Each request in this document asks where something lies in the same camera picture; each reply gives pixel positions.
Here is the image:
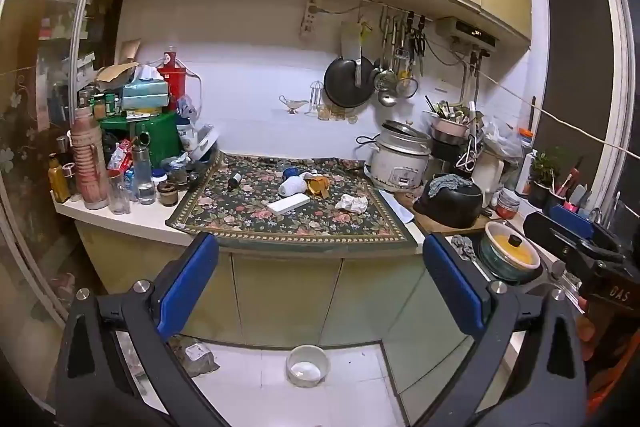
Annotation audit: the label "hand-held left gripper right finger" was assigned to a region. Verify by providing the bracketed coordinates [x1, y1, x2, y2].
[415, 233, 588, 427]

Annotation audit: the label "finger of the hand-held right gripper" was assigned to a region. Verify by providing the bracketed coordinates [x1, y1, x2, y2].
[523, 211, 586, 264]
[544, 203, 596, 240]

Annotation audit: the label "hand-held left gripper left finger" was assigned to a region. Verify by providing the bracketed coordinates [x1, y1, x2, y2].
[54, 232, 246, 427]

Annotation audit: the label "person's right forearm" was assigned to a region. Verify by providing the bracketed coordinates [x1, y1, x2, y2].
[582, 307, 640, 413]

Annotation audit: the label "cup with toothbrushes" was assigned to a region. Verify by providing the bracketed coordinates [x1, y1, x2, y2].
[550, 157, 593, 215]

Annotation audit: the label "green pot yellow lid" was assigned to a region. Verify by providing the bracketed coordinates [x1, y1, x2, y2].
[477, 221, 543, 283]

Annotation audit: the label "grey rag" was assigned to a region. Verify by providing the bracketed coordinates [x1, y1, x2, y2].
[450, 234, 478, 260]

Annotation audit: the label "potted plant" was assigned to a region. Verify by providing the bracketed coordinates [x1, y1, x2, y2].
[527, 147, 568, 208]

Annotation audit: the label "crumpled plastic bag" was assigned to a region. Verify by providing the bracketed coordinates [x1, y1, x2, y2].
[167, 337, 221, 378]

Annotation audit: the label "black pot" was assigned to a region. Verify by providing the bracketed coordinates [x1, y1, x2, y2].
[412, 179, 485, 230]

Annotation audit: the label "floral patterned mat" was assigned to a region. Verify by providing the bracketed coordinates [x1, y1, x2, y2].
[165, 152, 418, 253]

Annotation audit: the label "white kettle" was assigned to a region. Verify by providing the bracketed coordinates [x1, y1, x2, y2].
[471, 147, 506, 195]

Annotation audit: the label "dark glass jar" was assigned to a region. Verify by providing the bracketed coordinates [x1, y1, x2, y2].
[156, 182, 180, 208]

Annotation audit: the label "kitchen knife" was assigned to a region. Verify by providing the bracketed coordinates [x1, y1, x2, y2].
[378, 189, 416, 224]

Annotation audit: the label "pale base cabinets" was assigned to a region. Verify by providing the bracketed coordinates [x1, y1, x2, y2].
[75, 222, 501, 403]

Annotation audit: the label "wooden cutting board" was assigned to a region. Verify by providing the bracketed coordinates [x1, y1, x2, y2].
[392, 189, 493, 235]

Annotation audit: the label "grey cloth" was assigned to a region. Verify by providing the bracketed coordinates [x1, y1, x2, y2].
[426, 173, 473, 198]

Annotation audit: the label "clear plastic bag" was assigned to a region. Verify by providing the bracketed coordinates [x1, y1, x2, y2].
[482, 119, 523, 158]

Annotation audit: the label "drinking glass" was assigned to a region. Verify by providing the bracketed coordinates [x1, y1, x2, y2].
[106, 170, 132, 215]

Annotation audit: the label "clear glass bottle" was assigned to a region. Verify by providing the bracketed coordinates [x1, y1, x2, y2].
[131, 142, 157, 206]

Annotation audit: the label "white rectangular box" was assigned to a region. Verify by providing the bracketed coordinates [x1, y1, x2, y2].
[266, 193, 311, 214]

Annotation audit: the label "crumpled white tissue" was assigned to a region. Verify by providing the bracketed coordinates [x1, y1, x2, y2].
[335, 193, 369, 214]

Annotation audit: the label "white rice cooker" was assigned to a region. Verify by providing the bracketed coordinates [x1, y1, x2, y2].
[364, 119, 433, 194]

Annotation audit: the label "white plastic tray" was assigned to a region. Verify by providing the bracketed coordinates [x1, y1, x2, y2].
[187, 124, 221, 165]

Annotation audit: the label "white ceramic bowl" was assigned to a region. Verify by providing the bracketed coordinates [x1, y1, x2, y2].
[285, 344, 331, 389]

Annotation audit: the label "pink pot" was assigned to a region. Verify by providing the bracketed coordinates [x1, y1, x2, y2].
[429, 114, 473, 146]

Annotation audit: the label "red snack packet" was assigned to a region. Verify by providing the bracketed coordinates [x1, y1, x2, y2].
[106, 139, 136, 172]

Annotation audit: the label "white plastic bottle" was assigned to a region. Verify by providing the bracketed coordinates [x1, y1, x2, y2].
[176, 97, 201, 152]

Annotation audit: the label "pink ribbed thermos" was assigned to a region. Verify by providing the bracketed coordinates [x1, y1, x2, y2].
[70, 106, 111, 210]

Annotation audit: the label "green metal box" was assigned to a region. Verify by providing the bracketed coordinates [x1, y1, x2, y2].
[100, 111, 182, 158]

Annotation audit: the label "bunch of kitchen utensils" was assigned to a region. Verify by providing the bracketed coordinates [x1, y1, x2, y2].
[425, 94, 483, 125]

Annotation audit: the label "dark window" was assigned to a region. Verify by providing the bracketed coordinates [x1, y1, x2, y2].
[542, 0, 631, 188]

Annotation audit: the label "amber oil bottle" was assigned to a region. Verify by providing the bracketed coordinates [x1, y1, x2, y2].
[47, 153, 72, 204]

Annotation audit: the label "teal tissue box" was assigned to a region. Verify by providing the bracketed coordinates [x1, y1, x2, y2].
[121, 79, 171, 110]

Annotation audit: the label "red container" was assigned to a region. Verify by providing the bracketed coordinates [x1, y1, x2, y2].
[157, 47, 188, 112]

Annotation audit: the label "white gravy boat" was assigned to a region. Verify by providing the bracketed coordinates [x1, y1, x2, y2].
[279, 95, 310, 114]

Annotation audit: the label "metal strainer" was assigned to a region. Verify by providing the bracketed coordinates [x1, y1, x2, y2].
[374, 19, 398, 92]

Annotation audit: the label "floral glass door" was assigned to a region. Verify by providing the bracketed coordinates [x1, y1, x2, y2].
[0, 0, 126, 358]

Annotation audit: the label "brown cardboard piece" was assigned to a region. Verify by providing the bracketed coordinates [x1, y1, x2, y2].
[95, 62, 141, 90]

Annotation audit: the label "black wok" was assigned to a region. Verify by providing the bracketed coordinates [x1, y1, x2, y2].
[323, 56, 376, 108]

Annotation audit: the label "black scissors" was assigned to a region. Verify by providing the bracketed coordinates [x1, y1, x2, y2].
[410, 14, 428, 75]

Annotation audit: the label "metal cleaver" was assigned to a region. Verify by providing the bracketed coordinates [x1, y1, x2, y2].
[341, 21, 363, 88]

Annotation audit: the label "white power strip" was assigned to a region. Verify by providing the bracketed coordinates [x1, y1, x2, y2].
[300, 0, 322, 38]

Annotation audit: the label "tan rope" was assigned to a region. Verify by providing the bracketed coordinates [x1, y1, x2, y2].
[472, 68, 640, 154]

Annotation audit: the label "black power cable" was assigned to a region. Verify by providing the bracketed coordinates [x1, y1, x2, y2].
[355, 134, 383, 158]

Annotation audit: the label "wire skimmer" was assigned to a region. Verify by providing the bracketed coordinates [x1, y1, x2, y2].
[397, 48, 420, 100]

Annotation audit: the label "grey wall appliance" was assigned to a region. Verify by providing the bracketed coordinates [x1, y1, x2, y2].
[434, 16, 501, 52]

